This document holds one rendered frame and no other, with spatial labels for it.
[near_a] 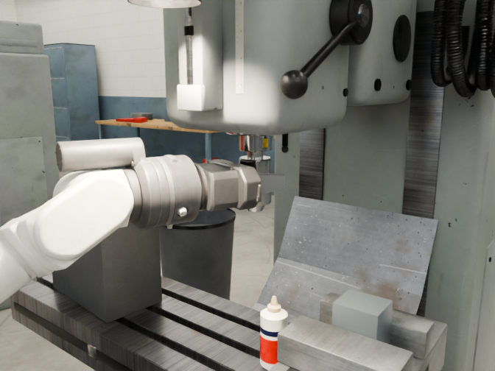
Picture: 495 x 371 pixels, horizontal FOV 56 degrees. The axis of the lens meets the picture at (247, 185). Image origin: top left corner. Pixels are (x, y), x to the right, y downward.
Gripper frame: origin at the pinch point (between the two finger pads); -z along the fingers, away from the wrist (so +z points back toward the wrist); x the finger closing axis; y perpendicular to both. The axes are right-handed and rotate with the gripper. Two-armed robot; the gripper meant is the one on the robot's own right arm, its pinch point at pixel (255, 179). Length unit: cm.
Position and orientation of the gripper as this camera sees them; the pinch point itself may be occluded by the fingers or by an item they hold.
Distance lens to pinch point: 66.4
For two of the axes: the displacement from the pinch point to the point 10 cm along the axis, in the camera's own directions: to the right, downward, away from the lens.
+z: -8.4, 1.1, -5.4
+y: -0.1, 9.8, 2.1
